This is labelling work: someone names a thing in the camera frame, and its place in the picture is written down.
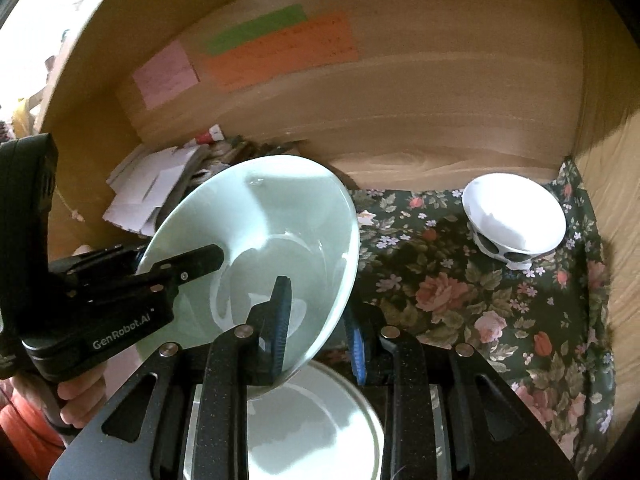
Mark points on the orange sticky note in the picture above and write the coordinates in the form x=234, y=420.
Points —
x=285, y=52

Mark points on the pink sticky note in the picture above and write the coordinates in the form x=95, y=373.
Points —
x=165, y=75

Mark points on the large white plate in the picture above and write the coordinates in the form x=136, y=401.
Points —
x=320, y=425

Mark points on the small red white tube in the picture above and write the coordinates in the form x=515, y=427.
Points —
x=210, y=136

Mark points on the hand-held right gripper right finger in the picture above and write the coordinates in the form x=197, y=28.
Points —
x=359, y=345

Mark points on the light green plate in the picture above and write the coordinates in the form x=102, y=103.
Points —
x=280, y=210

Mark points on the green sticky note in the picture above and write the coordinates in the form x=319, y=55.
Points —
x=255, y=30

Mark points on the dark floral tablecloth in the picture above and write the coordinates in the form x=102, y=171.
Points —
x=475, y=310

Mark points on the white spotted bowl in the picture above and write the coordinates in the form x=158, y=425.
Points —
x=515, y=215

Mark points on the stack of white papers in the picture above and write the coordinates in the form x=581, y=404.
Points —
x=150, y=185

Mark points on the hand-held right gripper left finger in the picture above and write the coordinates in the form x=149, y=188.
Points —
x=281, y=325

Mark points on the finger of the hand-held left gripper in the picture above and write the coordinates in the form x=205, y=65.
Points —
x=195, y=262

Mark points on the person's left hand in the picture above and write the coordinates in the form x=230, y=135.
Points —
x=82, y=395

